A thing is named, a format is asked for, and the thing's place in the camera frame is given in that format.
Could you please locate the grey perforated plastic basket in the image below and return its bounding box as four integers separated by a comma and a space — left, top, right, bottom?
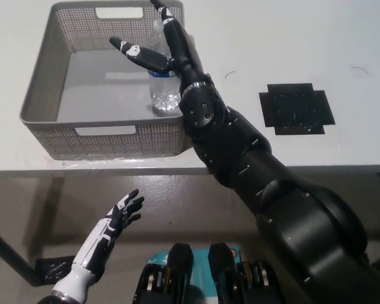
18, 0, 191, 161

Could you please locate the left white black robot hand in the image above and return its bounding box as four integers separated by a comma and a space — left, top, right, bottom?
51, 189, 145, 302

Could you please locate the black tape patch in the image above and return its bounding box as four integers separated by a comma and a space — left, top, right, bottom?
258, 82, 337, 137

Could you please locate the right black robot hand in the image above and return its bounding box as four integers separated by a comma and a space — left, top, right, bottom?
109, 0, 210, 93

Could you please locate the clear plastic water bottle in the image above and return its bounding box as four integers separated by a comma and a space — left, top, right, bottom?
148, 18, 182, 116

